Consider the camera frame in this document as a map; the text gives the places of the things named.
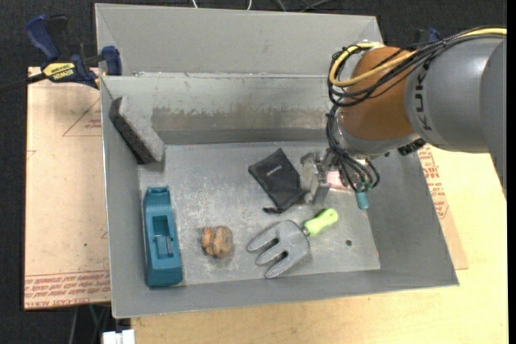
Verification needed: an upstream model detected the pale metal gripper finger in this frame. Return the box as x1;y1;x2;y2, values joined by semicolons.
300;151;322;204
312;168;332;207

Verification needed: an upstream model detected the black cloth pouch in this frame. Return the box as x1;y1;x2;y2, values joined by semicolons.
248;147;308;214

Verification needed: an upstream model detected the brown walnut-shaped toy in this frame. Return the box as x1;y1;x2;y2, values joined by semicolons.
200;225;235;259

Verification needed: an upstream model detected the grey metal bin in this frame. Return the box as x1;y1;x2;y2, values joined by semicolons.
94;2;460;319

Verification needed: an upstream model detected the teal tape dispenser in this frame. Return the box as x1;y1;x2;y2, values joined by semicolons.
141;184;185;289

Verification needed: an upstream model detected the brown cardboard board red print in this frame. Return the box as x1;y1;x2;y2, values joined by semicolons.
23;66;469;311

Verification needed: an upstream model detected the grey garden fork green handle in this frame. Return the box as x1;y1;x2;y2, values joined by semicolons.
245;207;339;280

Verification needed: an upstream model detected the black cylinder on white bracket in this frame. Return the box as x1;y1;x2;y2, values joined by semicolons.
397;139;425;157

